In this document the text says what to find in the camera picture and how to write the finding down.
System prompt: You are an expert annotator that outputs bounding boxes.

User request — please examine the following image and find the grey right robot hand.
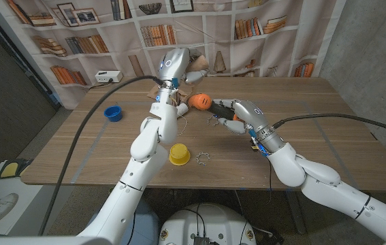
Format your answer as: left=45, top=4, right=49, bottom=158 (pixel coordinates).
left=212, top=98, right=271, bottom=136

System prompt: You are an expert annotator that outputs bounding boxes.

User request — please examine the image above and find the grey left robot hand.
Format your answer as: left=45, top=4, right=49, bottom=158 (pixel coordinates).
left=157, top=47, right=210, bottom=88

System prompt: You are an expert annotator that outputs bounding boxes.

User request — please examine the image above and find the orange black electric screwdriver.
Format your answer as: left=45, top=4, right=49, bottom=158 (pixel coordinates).
left=188, top=93, right=244, bottom=123

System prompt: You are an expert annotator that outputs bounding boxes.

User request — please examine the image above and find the white power adapter box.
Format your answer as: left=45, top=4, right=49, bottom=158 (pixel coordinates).
left=95, top=70, right=124, bottom=84

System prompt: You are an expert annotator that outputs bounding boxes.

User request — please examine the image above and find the printed bookshelf backdrop cloth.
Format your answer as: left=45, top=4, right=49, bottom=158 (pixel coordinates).
left=0, top=0, right=347, bottom=110

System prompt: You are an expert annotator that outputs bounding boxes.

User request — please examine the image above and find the blue plastic cup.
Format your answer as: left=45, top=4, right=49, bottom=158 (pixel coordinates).
left=103, top=105, right=123, bottom=123

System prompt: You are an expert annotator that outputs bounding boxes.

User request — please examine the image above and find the yellow plastic cup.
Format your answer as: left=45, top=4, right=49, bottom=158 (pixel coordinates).
left=169, top=143, right=191, bottom=167

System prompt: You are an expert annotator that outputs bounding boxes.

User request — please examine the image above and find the grey table leg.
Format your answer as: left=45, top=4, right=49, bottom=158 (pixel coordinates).
left=286, top=190, right=308, bottom=235

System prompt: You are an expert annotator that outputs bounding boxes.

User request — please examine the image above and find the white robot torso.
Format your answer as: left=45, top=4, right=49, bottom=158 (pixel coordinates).
left=158, top=203, right=257, bottom=245

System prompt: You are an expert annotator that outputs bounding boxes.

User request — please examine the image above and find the yellow black pad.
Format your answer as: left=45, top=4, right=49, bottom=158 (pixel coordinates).
left=0, top=158, right=33, bottom=180

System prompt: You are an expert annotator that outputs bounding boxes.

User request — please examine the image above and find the white platform board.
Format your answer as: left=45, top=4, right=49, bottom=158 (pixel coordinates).
left=0, top=159, right=61, bottom=238

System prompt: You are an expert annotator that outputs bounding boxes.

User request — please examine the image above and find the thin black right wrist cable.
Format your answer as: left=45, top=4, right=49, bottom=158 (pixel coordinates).
left=266, top=158, right=274, bottom=203

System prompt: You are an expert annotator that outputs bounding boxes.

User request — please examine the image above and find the black power strip cord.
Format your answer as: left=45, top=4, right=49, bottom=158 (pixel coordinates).
left=89, top=78, right=114, bottom=90

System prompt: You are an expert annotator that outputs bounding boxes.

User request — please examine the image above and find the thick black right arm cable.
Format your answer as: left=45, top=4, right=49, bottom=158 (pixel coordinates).
left=272, top=113, right=386, bottom=139

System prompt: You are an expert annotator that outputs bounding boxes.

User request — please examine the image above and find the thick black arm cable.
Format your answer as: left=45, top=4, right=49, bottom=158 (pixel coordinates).
left=272, top=113, right=386, bottom=139
left=37, top=75, right=163, bottom=236

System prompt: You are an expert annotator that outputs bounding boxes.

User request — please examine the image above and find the black torso cable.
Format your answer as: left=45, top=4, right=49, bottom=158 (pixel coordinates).
left=174, top=203, right=207, bottom=238

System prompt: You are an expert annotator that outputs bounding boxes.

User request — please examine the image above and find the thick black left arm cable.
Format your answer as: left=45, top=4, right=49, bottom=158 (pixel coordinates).
left=37, top=75, right=163, bottom=236

